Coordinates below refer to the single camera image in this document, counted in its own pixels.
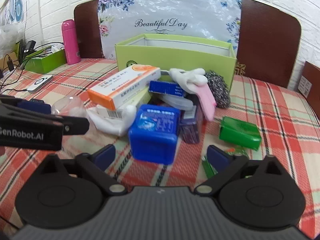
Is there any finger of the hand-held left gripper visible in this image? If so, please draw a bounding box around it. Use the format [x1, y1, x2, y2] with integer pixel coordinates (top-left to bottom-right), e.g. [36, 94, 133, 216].
[0, 95, 52, 117]
[0, 104, 90, 136]

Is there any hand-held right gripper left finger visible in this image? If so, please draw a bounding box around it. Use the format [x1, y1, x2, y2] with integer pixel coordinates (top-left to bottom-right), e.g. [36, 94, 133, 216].
[34, 144, 127, 197]

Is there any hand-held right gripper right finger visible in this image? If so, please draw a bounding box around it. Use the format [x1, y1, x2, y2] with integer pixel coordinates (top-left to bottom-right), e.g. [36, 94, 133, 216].
[194, 145, 288, 197]

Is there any large green cardboard box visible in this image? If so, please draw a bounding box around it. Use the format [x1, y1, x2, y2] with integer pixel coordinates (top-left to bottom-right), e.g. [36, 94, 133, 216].
[114, 33, 237, 91]

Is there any green and orange packet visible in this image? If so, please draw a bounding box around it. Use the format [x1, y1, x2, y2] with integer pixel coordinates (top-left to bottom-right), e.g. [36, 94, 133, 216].
[201, 147, 249, 178]

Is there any clear plastic bag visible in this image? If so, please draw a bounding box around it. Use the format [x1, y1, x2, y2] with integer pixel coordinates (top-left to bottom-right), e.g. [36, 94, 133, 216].
[51, 96, 87, 118]

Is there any white power bank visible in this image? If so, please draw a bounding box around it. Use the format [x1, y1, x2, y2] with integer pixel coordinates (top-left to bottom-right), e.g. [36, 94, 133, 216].
[27, 75, 54, 94]

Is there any green plastic soap box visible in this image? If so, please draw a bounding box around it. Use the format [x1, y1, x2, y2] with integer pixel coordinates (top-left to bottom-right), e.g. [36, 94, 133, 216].
[219, 116, 262, 151]

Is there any small white barcode box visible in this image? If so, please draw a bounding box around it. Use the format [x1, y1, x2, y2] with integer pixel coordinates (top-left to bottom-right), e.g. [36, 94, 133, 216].
[96, 104, 124, 119]

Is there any purple box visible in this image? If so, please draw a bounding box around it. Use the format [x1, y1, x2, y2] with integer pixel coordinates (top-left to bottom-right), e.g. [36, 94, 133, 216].
[179, 104, 204, 144]

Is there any small green box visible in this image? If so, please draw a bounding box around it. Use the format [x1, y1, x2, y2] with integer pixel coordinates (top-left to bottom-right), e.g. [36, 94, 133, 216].
[24, 49, 67, 74]

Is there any blue plastic box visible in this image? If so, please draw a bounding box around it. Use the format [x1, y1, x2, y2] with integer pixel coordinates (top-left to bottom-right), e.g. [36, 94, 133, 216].
[128, 104, 181, 165]

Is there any black charger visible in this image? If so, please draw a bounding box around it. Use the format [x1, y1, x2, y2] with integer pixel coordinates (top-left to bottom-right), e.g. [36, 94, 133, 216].
[21, 40, 37, 56]

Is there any orange and white medicine box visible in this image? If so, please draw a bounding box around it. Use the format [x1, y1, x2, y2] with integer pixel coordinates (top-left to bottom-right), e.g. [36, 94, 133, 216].
[87, 65, 161, 111]

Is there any plaid bed sheet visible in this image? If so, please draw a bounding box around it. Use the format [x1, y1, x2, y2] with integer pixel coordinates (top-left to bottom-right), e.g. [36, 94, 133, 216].
[0, 58, 320, 232]

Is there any clear plastic case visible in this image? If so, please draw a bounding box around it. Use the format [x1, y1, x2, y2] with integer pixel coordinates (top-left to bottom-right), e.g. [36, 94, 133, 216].
[159, 94, 194, 111]

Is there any steel wool scrubber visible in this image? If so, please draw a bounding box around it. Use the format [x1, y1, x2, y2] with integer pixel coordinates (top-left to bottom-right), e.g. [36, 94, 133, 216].
[205, 70, 232, 109]

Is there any white plastic bag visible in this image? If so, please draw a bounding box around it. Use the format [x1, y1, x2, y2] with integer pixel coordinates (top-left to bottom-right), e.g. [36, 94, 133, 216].
[0, 25, 20, 57]

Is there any pink thermos bottle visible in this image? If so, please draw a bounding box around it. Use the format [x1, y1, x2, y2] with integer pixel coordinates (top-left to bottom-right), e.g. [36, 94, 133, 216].
[62, 19, 81, 65]

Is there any small blue carton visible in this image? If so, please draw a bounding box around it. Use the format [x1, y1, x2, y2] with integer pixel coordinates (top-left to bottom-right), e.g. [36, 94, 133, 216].
[149, 80, 186, 97]

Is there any brown cardboard box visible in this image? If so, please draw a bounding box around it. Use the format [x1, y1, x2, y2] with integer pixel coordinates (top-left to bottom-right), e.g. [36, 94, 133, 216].
[297, 61, 320, 101]

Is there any brown wooden headboard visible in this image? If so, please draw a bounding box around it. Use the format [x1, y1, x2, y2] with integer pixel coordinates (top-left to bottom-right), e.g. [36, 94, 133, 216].
[73, 0, 302, 88]

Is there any floral printed plastic package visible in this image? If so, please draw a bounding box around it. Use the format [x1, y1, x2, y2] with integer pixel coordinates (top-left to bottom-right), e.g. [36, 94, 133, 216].
[97, 0, 242, 61]

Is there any black cable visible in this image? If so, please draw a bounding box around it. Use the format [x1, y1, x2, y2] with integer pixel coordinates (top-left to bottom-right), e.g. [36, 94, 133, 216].
[0, 69, 30, 92]

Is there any green tray with cables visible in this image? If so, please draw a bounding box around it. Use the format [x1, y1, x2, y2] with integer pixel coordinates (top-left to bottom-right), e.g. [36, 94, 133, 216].
[15, 42, 63, 67]

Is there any wall poster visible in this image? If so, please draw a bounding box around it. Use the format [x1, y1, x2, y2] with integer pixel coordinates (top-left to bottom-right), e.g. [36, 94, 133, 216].
[0, 0, 28, 26]

